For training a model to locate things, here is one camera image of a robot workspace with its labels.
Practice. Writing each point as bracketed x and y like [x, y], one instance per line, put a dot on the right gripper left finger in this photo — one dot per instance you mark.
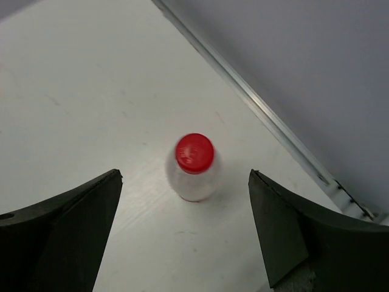
[58, 244]

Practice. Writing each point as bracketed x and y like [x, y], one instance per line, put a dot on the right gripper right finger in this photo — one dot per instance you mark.
[307, 247]

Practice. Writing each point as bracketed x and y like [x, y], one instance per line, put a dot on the red cap bottle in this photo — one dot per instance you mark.
[193, 168]

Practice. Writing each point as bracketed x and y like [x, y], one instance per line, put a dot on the aluminium table frame rail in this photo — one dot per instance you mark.
[332, 189]

